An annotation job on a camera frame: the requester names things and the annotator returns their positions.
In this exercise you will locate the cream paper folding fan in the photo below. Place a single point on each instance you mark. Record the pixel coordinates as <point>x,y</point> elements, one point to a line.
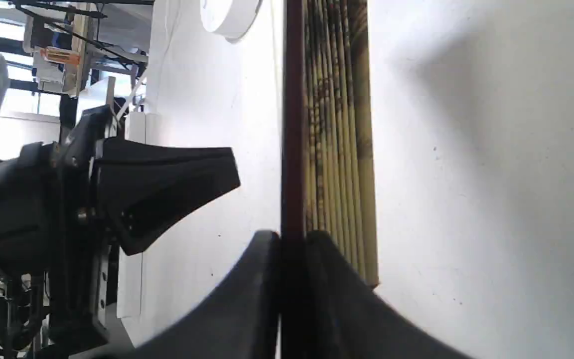
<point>335,123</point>

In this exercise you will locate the background equipment rack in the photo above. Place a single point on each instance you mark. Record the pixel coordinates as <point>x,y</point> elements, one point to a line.
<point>55,49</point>

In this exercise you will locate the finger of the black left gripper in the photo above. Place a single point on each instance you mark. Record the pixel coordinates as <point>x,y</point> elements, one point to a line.
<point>143,190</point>

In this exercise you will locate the white desk lamp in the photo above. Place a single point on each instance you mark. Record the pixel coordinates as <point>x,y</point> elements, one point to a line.
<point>230,19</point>

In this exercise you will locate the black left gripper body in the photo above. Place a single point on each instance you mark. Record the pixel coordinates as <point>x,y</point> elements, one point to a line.
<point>58,213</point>

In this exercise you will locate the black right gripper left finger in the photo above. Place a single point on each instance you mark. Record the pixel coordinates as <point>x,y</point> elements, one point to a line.
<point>239,319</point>

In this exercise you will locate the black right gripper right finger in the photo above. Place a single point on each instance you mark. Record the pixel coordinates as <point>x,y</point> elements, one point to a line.
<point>351,322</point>

